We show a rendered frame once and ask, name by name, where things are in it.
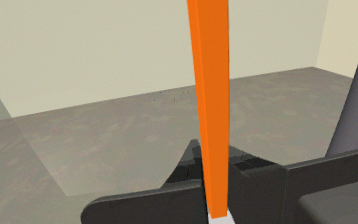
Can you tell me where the orange handle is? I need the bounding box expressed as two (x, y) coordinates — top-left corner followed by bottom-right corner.
(187, 0), (230, 219)

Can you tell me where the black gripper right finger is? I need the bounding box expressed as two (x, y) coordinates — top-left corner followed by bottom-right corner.
(227, 145), (358, 224)

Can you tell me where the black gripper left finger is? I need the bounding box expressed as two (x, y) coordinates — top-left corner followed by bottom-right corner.
(80, 139), (209, 224)

